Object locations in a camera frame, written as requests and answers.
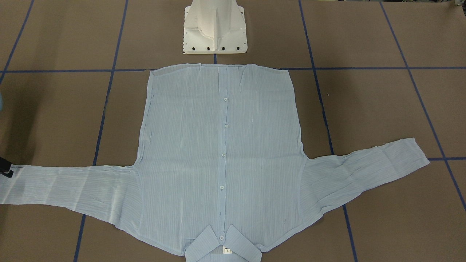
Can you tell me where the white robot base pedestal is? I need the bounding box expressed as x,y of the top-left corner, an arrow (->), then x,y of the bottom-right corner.
182,0 -> 248,54

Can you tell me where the light blue button-up shirt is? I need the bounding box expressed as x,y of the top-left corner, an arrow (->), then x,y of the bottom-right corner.
1,64 -> 429,262

